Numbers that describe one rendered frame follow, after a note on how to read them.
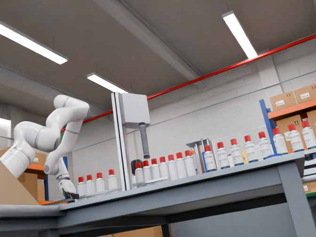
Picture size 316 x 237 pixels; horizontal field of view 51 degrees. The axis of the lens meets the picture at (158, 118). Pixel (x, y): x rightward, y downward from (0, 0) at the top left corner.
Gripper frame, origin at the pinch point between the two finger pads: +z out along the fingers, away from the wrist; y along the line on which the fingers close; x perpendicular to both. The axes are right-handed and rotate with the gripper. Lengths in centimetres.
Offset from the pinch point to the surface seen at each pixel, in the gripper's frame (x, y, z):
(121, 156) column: -49, -16, 1
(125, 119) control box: -61, -18, -16
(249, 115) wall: -142, 442, -120
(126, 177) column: -46, -17, 13
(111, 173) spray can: -32.5, -1.7, -0.5
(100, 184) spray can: -23.2, -1.4, 1.6
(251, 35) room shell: -220, 360, -213
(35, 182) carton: 4.9, -21.8, -14.9
